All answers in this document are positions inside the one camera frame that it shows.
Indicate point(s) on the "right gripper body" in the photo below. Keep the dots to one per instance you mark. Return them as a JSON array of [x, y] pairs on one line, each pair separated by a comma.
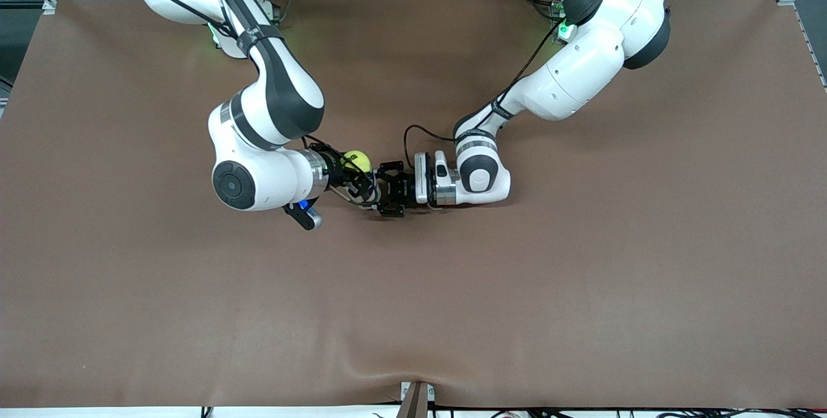
[[335, 169]]

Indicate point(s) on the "brown table mat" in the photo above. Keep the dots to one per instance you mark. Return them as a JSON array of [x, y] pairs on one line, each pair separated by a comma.
[[413, 308]]

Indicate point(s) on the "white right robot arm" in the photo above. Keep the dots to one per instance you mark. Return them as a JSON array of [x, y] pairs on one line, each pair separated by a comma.
[[271, 179]]

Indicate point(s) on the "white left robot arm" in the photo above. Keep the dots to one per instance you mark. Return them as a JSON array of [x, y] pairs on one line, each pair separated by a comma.
[[581, 75]]

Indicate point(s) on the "yellow tennis ball black print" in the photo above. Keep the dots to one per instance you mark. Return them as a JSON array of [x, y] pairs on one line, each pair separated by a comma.
[[356, 161]]

